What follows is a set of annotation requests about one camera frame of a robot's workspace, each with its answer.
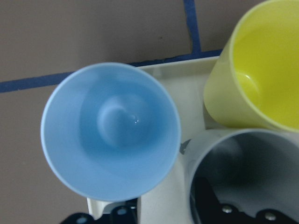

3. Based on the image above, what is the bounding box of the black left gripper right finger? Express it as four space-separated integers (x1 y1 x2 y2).
193 177 298 224

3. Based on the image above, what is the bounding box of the blue plastic cup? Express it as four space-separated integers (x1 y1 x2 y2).
41 63 181 202

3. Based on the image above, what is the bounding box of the grey plastic cup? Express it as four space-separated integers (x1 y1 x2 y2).
184 129 299 220

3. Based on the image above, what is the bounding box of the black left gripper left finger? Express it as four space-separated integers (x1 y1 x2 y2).
61 198 138 224

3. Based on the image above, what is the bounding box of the yellow plastic cup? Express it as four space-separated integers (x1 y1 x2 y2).
204 0 299 133

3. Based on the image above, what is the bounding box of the white serving tray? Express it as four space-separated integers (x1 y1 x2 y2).
86 55 225 224

